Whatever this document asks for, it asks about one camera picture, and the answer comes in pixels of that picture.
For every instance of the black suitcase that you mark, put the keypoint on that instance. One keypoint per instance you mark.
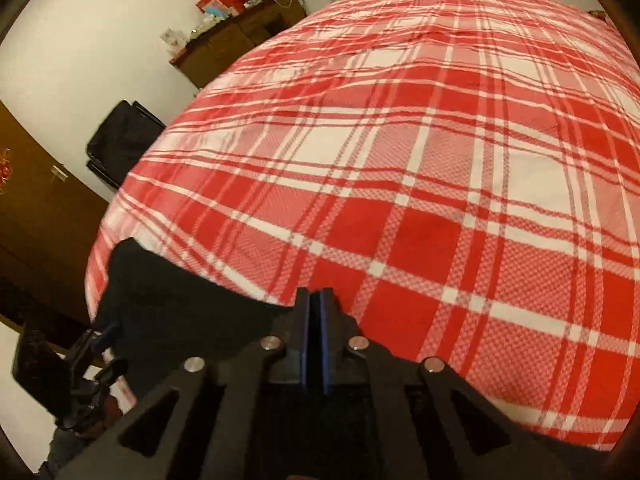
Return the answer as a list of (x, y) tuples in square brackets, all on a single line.
[(122, 142)]

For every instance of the brown wooden dresser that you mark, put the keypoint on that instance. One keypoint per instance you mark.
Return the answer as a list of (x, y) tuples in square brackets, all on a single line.
[(235, 40)]

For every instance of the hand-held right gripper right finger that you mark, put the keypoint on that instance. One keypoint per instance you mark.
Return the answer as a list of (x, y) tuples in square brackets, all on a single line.
[(326, 320)]

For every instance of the white card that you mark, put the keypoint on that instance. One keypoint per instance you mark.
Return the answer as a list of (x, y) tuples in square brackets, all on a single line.
[(172, 40)]

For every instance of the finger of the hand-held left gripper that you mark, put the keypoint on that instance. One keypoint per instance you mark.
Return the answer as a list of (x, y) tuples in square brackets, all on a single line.
[(112, 367), (106, 334)]

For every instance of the black pants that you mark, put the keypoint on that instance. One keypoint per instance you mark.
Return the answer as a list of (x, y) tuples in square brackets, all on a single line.
[(175, 300)]

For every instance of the red door ornament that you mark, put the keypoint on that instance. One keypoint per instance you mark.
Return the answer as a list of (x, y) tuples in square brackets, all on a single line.
[(4, 170)]

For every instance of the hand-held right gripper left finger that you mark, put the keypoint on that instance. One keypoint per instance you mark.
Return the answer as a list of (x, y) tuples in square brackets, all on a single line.
[(303, 320)]

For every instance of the brown wooden wardrobe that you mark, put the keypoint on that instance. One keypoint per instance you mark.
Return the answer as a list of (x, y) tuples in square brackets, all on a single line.
[(40, 240)]

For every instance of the red white plaid bed sheet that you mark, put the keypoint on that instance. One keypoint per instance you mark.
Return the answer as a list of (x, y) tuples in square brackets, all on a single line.
[(400, 160)]

